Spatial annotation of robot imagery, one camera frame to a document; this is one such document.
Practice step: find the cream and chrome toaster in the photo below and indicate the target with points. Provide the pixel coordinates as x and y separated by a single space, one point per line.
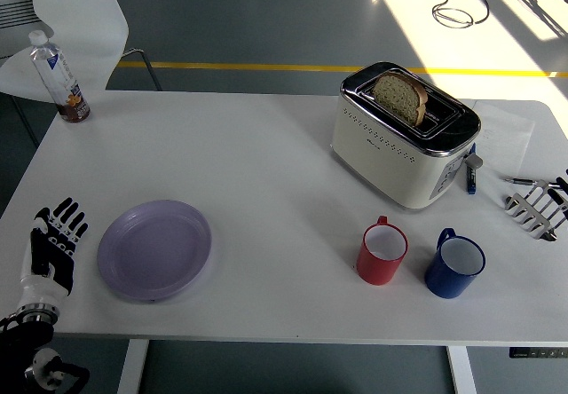
381 145

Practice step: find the shiny metal toast rack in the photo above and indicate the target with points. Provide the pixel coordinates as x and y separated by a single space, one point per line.
530 216

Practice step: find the red enamel mug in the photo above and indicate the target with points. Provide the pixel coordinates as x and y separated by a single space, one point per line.
377 270

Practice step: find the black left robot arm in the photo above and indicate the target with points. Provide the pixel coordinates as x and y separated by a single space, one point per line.
26 341

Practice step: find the white plastic chair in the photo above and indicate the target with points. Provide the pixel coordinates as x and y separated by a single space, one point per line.
75 8

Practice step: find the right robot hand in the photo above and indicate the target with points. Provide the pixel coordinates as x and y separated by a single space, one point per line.
563 199

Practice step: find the brown bread slice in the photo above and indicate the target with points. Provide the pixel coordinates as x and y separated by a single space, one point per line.
397 96

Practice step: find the blue enamel mug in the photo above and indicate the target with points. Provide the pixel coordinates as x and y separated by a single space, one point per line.
444 281

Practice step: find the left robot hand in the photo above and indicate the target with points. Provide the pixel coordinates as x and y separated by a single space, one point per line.
46 274

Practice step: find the black table control panel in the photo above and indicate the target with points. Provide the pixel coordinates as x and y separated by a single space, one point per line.
537 353

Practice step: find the white paper sheet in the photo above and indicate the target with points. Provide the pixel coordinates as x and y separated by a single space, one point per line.
506 132

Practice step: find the purple plate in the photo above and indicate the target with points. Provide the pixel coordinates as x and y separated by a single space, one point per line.
153 252

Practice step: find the silver ballpoint pen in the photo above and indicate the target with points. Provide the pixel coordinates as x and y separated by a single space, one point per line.
521 181

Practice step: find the blue marker pen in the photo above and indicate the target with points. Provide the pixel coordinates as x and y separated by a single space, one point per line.
470 181

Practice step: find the white table leg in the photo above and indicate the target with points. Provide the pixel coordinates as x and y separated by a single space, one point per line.
461 369
132 367

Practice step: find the white slatted grille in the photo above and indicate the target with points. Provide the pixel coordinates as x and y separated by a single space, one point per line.
18 10

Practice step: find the clear plastic water bottle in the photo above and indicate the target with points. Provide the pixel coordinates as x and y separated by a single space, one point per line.
60 79

